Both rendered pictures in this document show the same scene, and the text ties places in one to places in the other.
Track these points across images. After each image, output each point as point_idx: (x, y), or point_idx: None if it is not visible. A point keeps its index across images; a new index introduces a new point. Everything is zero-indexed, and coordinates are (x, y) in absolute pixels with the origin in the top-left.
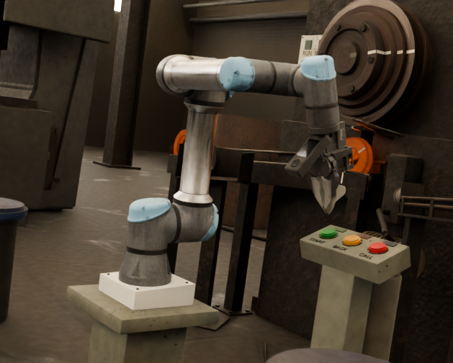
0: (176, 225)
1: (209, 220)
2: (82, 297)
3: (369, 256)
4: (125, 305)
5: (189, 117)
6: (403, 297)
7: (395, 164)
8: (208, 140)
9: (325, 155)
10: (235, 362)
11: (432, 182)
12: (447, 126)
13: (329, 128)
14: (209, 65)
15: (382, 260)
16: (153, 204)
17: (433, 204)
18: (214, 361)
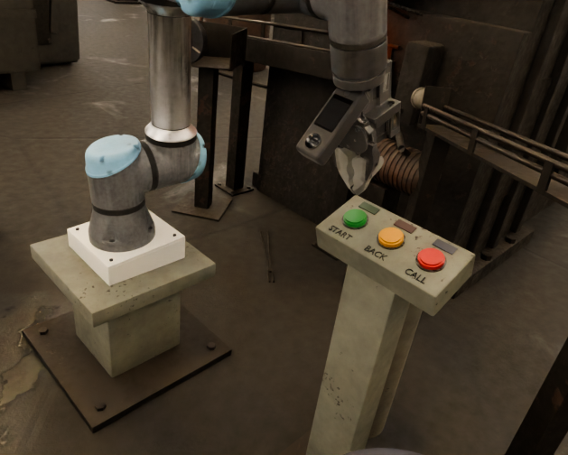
0: (151, 173)
1: (195, 159)
2: (46, 265)
3: (420, 277)
4: (100, 276)
5: (149, 22)
6: (417, 218)
7: (413, 55)
8: (181, 56)
9: (360, 123)
10: (239, 266)
11: (452, 75)
12: (478, 3)
13: (370, 81)
14: None
15: (441, 288)
16: (116, 153)
17: (477, 136)
18: (218, 267)
